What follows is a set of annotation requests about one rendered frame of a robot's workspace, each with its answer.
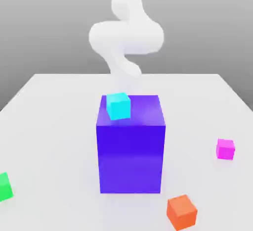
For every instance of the small orange cube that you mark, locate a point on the small orange cube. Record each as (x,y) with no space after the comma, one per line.
(181,213)

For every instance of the large purple box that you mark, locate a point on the large purple box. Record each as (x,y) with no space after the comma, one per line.
(130,155)

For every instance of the small cyan cube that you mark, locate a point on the small cyan cube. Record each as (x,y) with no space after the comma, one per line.
(119,107)

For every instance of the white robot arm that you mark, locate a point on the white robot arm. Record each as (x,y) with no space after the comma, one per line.
(126,37)

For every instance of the small magenta cube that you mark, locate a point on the small magenta cube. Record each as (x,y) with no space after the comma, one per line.
(225,149)

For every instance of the small green cube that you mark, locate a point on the small green cube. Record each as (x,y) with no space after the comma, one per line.
(5,187)

